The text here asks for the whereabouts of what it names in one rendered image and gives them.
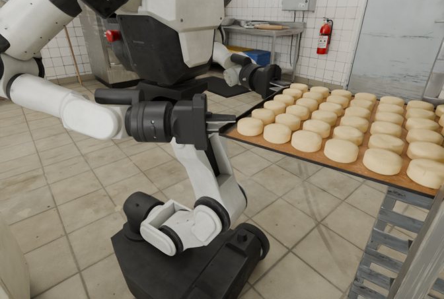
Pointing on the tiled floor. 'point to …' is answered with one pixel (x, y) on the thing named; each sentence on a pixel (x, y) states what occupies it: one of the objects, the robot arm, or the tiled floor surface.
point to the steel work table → (272, 38)
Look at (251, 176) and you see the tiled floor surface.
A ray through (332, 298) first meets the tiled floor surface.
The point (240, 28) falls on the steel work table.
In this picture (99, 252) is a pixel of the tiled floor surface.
